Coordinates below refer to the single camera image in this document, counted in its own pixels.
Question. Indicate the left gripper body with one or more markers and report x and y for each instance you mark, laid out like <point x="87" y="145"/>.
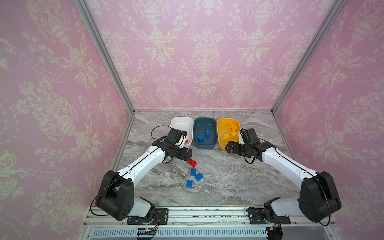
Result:
<point x="181" y="153"/>

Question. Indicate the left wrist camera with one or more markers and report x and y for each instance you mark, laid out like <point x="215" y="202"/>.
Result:
<point x="175" y="137"/>

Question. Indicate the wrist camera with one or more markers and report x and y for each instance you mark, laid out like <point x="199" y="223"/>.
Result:
<point x="175" y="137"/>
<point x="249" y="137"/>

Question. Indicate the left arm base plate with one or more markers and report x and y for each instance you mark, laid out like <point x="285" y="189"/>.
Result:
<point x="155" y="216"/>

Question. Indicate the dark teal plastic bin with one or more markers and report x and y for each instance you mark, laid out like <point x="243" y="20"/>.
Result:
<point x="200" y="125"/>

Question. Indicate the yellow plastic bin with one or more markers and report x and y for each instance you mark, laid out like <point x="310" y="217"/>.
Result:
<point x="222" y="129"/>

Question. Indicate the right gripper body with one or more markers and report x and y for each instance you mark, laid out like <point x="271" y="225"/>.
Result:
<point x="234" y="147"/>

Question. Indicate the yellow rounded lego 120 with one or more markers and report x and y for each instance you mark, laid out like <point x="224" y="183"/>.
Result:
<point x="231" y="126"/>

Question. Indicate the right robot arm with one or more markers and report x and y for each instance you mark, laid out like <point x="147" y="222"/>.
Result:
<point x="318" y="198"/>

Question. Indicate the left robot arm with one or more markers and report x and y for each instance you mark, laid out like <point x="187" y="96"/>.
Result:
<point x="116" y="194"/>

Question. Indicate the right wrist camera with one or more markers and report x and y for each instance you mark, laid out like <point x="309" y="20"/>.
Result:
<point x="249" y="137"/>

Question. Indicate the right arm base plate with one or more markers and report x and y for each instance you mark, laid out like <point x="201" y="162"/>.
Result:
<point x="262" y="216"/>

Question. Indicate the white plastic bin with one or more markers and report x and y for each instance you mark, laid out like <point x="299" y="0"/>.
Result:
<point x="186" y="124"/>

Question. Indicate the blue sloped lego brick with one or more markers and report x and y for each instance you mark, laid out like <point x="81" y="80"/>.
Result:
<point x="199" y="177"/>

